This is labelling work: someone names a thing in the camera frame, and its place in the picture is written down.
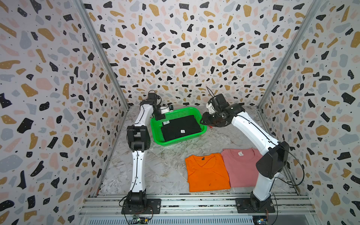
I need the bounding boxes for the green plastic basket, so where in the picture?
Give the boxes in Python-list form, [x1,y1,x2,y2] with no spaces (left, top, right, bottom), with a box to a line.
[150,107,207,146]

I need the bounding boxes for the black t-shirt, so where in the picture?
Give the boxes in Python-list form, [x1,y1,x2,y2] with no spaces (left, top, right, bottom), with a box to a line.
[161,115,202,142]

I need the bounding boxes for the orange t-shirt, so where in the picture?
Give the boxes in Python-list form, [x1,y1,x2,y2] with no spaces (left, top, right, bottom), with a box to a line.
[185,153,231,192]

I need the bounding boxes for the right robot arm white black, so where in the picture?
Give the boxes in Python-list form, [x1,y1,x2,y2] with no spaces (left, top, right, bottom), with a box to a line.
[201,102,289,202]

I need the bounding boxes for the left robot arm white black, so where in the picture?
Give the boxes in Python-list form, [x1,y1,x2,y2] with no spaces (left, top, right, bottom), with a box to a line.
[127,90,166,193]

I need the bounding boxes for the pink folded t-shirt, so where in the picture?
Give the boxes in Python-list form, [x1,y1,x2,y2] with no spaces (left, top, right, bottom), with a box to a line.
[221,148,262,188]

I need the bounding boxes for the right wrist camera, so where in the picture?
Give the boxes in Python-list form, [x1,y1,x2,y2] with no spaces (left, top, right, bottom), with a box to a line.
[206,94,230,114]

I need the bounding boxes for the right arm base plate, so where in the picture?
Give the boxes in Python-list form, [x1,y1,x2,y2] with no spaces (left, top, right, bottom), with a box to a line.
[235,197,276,214]

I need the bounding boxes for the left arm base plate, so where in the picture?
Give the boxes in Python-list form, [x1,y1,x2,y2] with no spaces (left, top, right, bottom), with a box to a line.
[121,198,161,215]

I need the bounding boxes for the aluminium mounting rail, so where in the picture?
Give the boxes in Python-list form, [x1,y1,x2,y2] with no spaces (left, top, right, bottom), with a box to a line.
[79,192,321,225]

